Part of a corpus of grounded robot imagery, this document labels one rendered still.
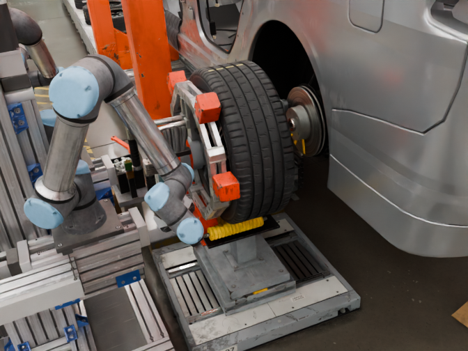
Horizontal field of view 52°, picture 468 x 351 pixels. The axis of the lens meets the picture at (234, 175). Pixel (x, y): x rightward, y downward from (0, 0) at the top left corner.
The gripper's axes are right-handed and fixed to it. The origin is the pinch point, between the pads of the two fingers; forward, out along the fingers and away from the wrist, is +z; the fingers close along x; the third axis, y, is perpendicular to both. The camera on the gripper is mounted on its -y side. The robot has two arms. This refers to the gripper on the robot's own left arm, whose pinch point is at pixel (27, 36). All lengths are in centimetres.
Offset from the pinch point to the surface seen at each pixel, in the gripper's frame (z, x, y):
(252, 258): -72, 102, 86
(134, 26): -25, 50, -12
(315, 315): -98, 127, 100
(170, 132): -89, 61, 12
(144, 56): -25, 54, 2
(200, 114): -92, 72, 4
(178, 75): -49, 68, 3
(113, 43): 167, 34, 43
